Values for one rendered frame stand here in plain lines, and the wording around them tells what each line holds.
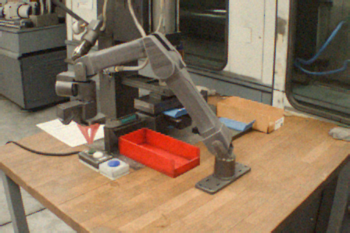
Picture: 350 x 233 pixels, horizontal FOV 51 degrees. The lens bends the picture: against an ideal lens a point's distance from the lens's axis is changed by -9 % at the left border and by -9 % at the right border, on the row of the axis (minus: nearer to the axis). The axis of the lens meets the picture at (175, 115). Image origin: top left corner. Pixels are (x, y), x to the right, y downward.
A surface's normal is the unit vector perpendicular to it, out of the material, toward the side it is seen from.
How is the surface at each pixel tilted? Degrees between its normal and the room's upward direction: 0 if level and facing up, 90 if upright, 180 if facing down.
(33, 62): 90
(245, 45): 90
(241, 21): 90
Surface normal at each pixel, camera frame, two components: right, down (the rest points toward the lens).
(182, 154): -0.68, 0.25
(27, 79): 0.69, 0.25
